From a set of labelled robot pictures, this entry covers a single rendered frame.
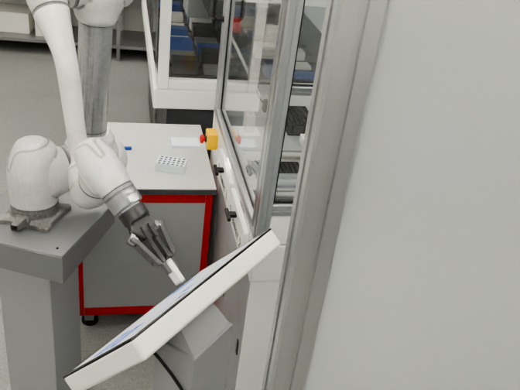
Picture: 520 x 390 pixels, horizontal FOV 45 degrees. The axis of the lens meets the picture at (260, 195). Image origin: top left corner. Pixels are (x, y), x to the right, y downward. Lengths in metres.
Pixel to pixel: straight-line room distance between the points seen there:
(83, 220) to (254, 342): 0.72
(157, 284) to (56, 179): 0.93
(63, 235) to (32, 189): 0.18
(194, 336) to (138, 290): 1.42
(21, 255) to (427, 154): 1.68
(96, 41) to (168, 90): 1.20
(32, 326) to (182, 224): 0.73
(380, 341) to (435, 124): 0.26
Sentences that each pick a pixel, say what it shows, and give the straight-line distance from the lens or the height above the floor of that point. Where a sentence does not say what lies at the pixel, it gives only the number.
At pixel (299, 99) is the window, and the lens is 1.79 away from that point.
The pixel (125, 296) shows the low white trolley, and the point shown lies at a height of 0.19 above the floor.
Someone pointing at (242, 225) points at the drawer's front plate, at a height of 0.93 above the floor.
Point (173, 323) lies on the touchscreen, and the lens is 1.34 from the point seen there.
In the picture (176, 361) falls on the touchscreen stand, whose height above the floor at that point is 0.98.
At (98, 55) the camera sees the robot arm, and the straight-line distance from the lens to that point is 2.03.
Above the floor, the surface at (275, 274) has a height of 0.83.
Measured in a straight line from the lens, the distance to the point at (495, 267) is 0.71.
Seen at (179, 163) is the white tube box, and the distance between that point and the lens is 2.71.
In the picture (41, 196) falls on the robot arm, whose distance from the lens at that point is 2.15.
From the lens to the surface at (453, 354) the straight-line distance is 0.78.
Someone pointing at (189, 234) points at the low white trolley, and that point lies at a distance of 2.74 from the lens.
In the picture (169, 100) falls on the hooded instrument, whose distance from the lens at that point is 3.19.
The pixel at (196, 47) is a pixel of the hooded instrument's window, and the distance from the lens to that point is 3.12.
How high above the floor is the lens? 2.08
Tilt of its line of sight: 30 degrees down
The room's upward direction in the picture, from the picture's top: 8 degrees clockwise
